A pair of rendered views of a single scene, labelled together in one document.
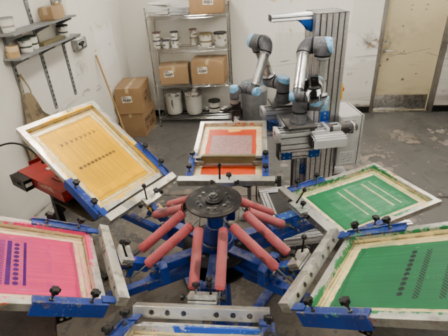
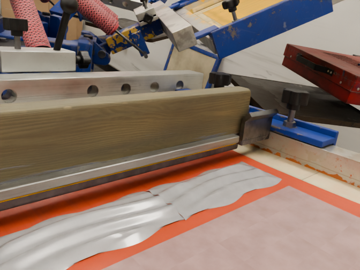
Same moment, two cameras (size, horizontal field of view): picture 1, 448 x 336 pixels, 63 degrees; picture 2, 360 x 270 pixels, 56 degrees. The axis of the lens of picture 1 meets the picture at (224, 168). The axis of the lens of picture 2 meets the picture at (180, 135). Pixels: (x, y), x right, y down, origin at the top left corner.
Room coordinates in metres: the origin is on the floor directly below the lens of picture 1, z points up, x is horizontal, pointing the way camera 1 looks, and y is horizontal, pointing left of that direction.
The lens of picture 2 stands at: (2.70, -0.28, 1.26)
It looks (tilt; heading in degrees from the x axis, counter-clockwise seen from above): 25 degrees down; 127
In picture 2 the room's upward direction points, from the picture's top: 13 degrees clockwise
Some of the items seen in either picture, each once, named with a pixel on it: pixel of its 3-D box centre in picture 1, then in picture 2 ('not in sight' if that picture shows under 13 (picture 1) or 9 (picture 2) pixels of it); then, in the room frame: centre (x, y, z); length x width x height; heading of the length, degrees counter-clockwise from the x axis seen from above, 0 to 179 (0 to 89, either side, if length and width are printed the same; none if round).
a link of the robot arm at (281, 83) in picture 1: (282, 83); not in sight; (3.18, -0.56, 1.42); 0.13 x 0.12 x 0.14; 41
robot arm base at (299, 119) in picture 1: (299, 116); not in sight; (2.68, -0.61, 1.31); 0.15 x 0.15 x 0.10
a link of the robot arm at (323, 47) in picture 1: (320, 75); not in sight; (2.64, -0.74, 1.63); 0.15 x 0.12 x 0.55; 71
